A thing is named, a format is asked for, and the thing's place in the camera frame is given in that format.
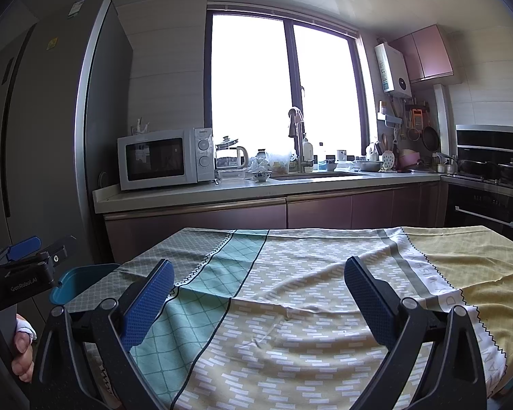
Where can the mauve base cabinets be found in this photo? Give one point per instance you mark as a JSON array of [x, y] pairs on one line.
[[218, 218]]

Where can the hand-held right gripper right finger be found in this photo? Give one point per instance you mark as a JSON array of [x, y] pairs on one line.
[[365, 303]]

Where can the blue white porcelain bowl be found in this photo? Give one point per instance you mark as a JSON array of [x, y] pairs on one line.
[[261, 176]]

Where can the pink plastic basin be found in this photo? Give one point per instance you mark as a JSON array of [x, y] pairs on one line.
[[409, 160]]

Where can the clear plastic bag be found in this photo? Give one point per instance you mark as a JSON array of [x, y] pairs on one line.
[[280, 160]]

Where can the small white ornament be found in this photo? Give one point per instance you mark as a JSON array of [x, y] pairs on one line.
[[141, 126]]

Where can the steel kitchen faucet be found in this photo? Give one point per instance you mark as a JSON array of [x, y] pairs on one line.
[[297, 136]]

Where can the black wok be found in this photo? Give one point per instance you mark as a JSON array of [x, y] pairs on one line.
[[476, 167]]

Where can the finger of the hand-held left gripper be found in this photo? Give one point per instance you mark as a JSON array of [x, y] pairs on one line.
[[23, 247], [53, 254]]

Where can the white water heater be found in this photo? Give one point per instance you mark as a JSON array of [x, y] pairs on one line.
[[393, 70]]

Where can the steel pot lid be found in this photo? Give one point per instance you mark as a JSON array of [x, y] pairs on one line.
[[227, 141]]

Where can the white soap bottle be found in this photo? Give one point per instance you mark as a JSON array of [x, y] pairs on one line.
[[307, 151]]

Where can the grey refrigerator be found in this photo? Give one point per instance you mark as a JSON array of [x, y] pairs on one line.
[[47, 136]]

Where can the white microwave oven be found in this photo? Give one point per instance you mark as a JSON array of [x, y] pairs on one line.
[[154, 160]]

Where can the white kitchen countertop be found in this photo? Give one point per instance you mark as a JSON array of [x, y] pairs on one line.
[[175, 194]]

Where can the white pipe column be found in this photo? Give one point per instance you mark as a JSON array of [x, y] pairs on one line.
[[442, 124]]

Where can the pink wall cabinet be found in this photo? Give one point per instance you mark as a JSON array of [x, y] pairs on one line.
[[423, 53]]

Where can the patterned green yellow tablecloth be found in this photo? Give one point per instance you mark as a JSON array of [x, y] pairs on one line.
[[282, 286]]

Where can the black built-in oven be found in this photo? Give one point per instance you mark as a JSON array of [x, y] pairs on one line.
[[479, 209]]

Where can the clear glass food container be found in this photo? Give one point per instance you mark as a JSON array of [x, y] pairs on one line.
[[231, 175]]

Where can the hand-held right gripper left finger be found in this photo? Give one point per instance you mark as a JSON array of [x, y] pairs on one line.
[[149, 303]]

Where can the white mug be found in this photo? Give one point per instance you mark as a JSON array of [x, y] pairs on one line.
[[341, 156]]

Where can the person's left hand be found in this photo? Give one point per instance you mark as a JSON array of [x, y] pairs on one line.
[[23, 346]]

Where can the teal plastic bin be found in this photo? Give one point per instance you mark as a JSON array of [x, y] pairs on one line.
[[81, 279]]

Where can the hanging black frying pan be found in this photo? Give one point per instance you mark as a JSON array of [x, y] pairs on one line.
[[430, 139]]

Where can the white perforated ladle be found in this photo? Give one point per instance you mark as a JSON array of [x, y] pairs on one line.
[[388, 160]]

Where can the steel bowl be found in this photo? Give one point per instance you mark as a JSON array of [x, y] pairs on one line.
[[368, 165]]

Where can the white wall shelf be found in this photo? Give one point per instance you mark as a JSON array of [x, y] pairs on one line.
[[389, 119]]

